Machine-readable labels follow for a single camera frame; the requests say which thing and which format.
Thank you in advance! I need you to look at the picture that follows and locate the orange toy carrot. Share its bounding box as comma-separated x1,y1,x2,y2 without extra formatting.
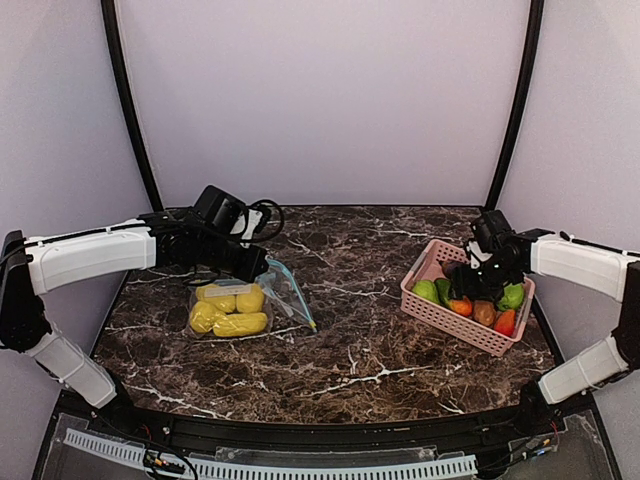
434,278,473,318

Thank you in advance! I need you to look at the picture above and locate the small clear zip bag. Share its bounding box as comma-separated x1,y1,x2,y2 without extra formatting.
256,258,317,334

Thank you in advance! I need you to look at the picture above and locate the yellow toy lemon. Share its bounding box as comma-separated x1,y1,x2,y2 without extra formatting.
195,284,236,313
236,284,265,314
189,301,226,334

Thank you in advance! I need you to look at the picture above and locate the orange red toy pepper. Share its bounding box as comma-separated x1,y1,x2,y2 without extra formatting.
493,309,516,337

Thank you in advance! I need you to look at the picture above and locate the large clear zip bag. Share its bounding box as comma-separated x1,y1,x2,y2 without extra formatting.
187,279,273,339

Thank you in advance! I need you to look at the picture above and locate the yellow toy lemon front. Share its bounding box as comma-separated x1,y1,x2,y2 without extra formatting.
189,301,226,334

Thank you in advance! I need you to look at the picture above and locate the yellow toy lemon back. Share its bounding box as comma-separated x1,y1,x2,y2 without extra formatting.
236,284,265,314

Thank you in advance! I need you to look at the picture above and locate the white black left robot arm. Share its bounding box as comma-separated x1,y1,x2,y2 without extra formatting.
1,186,283,410

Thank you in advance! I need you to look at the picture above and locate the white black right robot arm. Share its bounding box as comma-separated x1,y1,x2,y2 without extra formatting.
451,210,639,405

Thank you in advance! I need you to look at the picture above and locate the brown toy potato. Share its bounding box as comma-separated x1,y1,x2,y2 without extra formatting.
472,300,497,328

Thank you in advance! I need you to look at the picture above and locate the green toy vegetable right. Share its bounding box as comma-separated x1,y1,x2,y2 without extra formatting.
496,284,525,311

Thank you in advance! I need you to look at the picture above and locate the green toy vegetable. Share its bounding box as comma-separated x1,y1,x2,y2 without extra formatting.
496,284,525,311
412,280,440,305

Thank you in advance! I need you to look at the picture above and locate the purple toy eggplant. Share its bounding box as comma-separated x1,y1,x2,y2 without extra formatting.
441,261,465,281

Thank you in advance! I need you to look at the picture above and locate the green toy vegetable left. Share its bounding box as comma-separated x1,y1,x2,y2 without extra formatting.
412,280,440,305

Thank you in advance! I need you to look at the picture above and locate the pink plastic basket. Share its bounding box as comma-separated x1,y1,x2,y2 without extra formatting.
400,239,535,357

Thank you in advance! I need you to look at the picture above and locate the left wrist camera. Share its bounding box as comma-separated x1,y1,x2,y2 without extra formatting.
231,199,285,247

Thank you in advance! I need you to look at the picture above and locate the black right frame post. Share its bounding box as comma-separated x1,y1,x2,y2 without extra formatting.
484,0,545,210

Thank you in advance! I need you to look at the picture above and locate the black frame post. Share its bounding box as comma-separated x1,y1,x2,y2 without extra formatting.
100,0,164,211
484,0,545,210

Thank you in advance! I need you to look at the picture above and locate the black front rail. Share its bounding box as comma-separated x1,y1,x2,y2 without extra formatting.
60,384,592,467

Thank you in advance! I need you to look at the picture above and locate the white slotted cable duct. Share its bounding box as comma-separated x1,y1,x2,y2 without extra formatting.
63,428,478,479

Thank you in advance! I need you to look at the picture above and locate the black left frame post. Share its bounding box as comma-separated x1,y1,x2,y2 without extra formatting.
100,0,164,211

